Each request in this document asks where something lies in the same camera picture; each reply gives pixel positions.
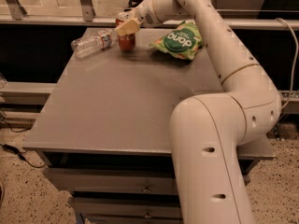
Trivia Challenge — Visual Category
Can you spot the green chip bag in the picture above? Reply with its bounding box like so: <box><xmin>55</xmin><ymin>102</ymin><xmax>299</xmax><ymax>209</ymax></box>
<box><xmin>149</xmin><ymin>21</ymin><xmax>204</xmax><ymax>61</ymax></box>

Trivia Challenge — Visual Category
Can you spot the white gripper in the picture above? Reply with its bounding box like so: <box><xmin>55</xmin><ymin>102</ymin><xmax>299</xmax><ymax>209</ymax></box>
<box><xmin>115</xmin><ymin>0</ymin><xmax>155</xmax><ymax>36</ymax></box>

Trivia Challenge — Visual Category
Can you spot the top grey drawer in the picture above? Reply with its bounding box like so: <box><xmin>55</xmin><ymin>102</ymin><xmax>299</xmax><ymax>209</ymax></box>
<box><xmin>44</xmin><ymin>168</ymin><xmax>178</xmax><ymax>196</ymax></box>

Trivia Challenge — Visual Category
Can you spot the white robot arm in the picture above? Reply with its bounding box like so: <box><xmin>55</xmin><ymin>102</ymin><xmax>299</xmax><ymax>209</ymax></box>
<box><xmin>116</xmin><ymin>0</ymin><xmax>281</xmax><ymax>224</ymax></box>

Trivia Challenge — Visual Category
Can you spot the clear plastic water bottle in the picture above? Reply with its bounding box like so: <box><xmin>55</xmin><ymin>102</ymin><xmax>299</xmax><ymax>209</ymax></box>
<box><xmin>71</xmin><ymin>29</ymin><xmax>118</xmax><ymax>59</ymax></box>

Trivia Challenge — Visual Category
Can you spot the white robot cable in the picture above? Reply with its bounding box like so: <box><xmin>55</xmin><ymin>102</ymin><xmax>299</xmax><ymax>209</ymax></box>
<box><xmin>275</xmin><ymin>17</ymin><xmax>299</xmax><ymax>110</ymax></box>

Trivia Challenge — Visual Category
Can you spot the black floor cable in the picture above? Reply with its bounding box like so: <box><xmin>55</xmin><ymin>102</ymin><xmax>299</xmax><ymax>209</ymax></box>
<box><xmin>0</xmin><ymin>143</ymin><xmax>47</xmax><ymax>169</ymax></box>

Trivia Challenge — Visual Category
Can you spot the metal railing frame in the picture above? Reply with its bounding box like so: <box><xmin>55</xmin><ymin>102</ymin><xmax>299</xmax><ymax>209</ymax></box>
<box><xmin>0</xmin><ymin>0</ymin><xmax>299</xmax><ymax>23</ymax></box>

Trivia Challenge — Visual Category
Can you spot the grey drawer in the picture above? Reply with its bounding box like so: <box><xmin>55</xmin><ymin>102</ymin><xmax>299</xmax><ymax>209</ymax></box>
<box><xmin>44</xmin><ymin>168</ymin><xmax>178</xmax><ymax>196</ymax></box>
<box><xmin>68</xmin><ymin>198</ymin><xmax>182</xmax><ymax>219</ymax></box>

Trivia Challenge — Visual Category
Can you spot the red Coca-Cola can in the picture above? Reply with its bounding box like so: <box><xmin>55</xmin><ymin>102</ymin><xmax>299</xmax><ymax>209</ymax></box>
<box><xmin>116</xmin><ymin>12</ymin><xmax>135</xmax><ymax>51</ymax></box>

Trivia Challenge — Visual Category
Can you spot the grey drawer cabinet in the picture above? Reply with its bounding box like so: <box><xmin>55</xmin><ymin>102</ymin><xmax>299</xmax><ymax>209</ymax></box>
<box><xmin>21</xmin><ymin>27</ymin><xmax>275</xmax><ymax>224</ymax></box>

